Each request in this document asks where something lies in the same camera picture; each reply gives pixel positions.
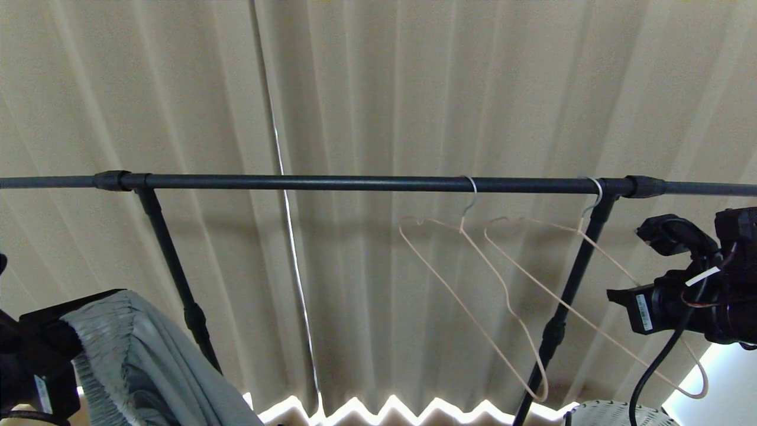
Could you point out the beige curtain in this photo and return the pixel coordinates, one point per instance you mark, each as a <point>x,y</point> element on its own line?
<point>414,89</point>

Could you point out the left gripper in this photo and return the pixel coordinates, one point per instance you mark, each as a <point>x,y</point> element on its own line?
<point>23,378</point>

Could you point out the black clothes rack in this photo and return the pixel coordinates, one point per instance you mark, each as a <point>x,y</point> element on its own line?
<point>355,183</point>

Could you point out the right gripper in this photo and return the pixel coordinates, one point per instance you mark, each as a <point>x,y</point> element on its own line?
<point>668,307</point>

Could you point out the white laundry basket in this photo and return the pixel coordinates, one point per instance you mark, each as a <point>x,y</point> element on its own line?
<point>609,414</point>

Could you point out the pink clothes hanger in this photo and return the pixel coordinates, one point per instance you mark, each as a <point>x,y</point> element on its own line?
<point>599,192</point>
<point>475,189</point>

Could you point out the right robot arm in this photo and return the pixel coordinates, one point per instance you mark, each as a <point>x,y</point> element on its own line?
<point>739,313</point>

